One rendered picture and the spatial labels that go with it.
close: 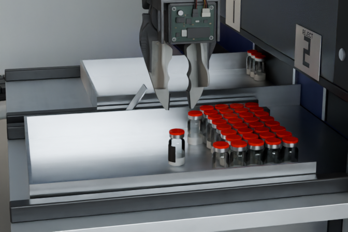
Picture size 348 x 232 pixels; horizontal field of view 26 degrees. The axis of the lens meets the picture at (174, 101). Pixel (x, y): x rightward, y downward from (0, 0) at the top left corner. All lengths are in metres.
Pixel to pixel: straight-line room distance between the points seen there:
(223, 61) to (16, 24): 0.52
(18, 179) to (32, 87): 0.44
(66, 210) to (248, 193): 0.21
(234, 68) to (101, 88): 0.29
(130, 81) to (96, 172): 0.46
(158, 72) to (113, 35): 0.89
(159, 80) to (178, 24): 0.09
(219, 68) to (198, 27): 0.61
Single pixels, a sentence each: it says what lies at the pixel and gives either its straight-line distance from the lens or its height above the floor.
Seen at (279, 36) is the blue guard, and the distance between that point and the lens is 1.13.
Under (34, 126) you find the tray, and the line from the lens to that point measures 1.11.
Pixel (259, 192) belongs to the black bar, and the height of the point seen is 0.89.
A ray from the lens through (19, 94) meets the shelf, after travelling 1.35.
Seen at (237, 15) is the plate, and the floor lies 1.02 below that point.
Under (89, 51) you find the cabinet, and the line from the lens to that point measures 1.81.
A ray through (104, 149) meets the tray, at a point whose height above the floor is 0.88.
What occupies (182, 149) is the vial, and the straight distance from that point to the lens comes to 0.98.
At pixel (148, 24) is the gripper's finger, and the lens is 0.93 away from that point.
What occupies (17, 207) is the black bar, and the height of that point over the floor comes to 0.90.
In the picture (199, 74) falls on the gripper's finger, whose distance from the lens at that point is 0.95.
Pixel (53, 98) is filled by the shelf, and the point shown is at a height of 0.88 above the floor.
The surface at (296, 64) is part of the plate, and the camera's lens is 1.06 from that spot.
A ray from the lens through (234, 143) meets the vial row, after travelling 0.94.
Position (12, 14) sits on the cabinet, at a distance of 1.75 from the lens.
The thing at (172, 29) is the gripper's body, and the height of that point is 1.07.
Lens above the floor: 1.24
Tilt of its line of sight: 16 degrees down
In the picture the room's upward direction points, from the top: straight up
